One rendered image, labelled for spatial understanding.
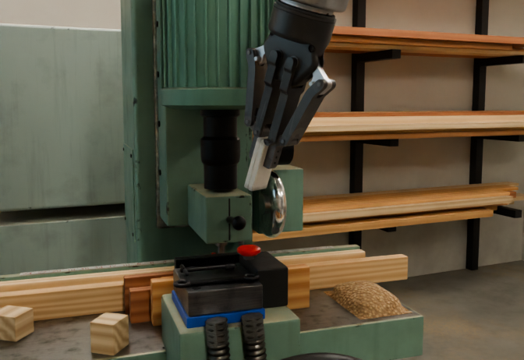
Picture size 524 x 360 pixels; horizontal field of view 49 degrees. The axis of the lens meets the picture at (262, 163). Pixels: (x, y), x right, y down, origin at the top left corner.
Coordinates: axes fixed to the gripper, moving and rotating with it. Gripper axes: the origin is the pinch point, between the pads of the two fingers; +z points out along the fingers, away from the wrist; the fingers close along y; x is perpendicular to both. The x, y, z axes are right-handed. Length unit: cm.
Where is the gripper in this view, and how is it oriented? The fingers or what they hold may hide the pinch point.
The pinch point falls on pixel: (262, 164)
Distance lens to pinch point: 73.3
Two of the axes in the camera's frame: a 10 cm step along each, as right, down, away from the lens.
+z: -2.6, 9.0, 3.6
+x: -6.6, 1.1, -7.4
